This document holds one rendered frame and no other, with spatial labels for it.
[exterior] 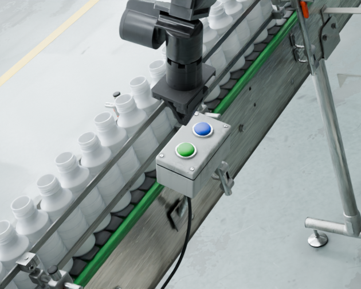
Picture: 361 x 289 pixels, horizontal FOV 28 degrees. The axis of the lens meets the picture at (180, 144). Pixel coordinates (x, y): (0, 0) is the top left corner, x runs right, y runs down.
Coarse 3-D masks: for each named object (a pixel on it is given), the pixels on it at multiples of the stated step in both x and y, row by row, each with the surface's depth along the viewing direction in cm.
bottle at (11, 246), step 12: (0, 228) 118; (12, 228) 117; (0, 240) 116; (12, 240) 116; (24, 240) 118; (0, 252) 117; (12, 252) 117; (24, 252) 117; (36, 252) 122; (12, 264) 117; (24, 276) 119; (24, 288) 120
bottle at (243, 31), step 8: (224, 0) 162; (232, 0) 162; (232, 8) 163; (240, 8) 163; (232, 16) 163; (240, 24) 164; (240, 32) 165; (248, 32) 167; (240, 40) 166; (248, 40) 167; (248, 48) 168
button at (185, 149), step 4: (180, 144) 127; (184, 144) 127; (188, 144) 127; (192, 144) 127; (180, 148) 126; (184, 148) 126; (188, 148) 126; (192, 148) 126; (180, 152) 126; (184, 152) 126; (188, 152) 126; (192, 152) 126; (184, 156) 126
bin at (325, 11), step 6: (324, 6) 190; (324, 12) 190; (330, 12) 189; (336, 12) 188; (342, 12) 187; (348, 12) 186; (354, 12) 185; (360, 12) 184; (324, 18) 191; (342, 78) 202; (342, 84) 203
